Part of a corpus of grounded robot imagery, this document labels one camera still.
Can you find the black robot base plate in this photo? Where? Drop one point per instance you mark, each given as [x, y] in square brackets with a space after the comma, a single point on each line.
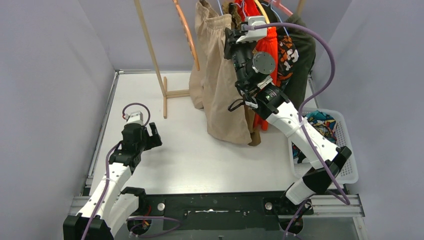
[264, 210]

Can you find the dark green patterned shorts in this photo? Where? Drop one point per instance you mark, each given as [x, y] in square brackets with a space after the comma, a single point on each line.
[296, 53]

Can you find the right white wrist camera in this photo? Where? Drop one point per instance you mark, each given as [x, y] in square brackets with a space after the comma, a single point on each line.
[253, 30]

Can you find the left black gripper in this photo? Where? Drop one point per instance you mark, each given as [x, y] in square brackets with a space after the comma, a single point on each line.
[145, 136]

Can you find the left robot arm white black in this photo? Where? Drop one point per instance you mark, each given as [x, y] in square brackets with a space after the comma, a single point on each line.
[109, 188]

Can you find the beige shorts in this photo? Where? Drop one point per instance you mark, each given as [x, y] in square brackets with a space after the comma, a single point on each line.
[212, 84]

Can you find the olive brown shorts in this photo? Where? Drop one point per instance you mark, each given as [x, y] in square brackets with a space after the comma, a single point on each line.
[232, 9]

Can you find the comic print shorts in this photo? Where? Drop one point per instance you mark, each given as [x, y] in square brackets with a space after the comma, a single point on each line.
[325, 124]

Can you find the red orange shorts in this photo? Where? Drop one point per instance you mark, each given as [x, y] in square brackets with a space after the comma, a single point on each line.
[268, 44]

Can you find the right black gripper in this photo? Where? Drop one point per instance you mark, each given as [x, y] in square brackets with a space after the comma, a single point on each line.
[231, 44]

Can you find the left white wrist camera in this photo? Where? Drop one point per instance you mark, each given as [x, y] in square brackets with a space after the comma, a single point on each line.
[134, 118]

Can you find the pink plastic hanger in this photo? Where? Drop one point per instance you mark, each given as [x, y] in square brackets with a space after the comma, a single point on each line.
[278, 5]

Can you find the light blue wire hanger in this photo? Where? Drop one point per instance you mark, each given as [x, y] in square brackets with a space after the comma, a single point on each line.
[220, 7]

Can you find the white plastic basket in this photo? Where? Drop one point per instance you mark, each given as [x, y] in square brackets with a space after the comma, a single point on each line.
[349, 173]

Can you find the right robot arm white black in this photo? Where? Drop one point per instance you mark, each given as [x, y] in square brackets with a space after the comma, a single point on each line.
[257, 91]

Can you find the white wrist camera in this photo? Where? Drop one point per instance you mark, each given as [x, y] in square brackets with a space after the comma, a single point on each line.
[134, 118]
[253, 30]

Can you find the wooden clothes hanger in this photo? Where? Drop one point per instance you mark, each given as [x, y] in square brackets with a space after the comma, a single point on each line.
[187, 33]

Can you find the cream wooden hanger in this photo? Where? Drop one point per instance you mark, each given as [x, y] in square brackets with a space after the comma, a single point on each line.
[262, 11]

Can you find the wooden clothes rack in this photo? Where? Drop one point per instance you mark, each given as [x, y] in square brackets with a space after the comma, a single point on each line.
[163, 81]

